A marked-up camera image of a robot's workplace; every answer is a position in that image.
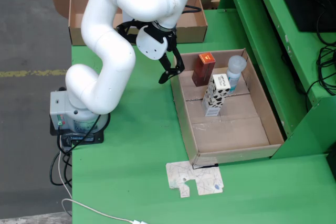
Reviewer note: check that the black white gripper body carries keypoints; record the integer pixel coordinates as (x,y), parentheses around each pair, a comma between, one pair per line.
(152,45)

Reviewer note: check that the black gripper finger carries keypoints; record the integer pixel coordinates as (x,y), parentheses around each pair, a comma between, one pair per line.
(165,77)
(120,27)

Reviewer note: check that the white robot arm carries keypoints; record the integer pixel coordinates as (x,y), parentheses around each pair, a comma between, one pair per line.
(105,51)

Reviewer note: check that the brown red carton box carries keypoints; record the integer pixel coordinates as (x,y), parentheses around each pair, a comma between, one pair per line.
(203,72)

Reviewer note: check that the open cardboard box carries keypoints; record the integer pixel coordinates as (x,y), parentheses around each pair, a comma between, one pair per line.
(191,22)
(76,35)

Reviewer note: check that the cow print hand cream box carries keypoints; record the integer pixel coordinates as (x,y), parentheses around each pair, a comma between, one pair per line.
(215,98)

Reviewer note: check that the shallow cardboard tray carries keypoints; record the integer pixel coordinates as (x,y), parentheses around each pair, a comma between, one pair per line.
(236,134)

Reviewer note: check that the gray robot controller box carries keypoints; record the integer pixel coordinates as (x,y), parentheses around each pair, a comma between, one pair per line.
(56,108)

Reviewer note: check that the white bottle teal label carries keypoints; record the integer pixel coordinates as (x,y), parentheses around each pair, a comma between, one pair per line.
(237,62)

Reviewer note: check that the flattened patterned white carton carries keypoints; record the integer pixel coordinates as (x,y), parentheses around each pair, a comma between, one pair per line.
(202,179)

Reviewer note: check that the green metal shelf unit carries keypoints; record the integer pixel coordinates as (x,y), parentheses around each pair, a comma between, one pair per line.
(262,24)

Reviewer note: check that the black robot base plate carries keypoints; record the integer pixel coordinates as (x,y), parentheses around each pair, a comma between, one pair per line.
(89,141)

